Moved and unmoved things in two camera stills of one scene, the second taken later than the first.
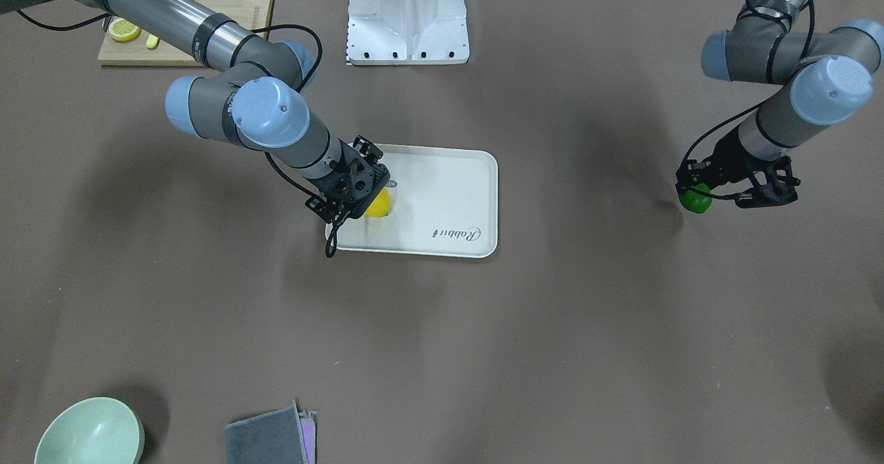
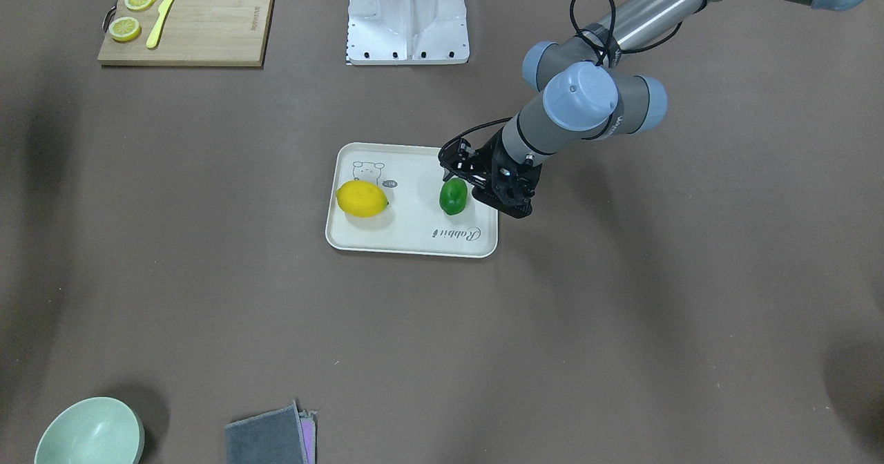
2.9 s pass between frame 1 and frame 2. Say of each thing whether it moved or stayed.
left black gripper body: moved
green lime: moved
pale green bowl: stayed
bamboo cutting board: stayed
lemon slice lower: stayed
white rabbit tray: stayed
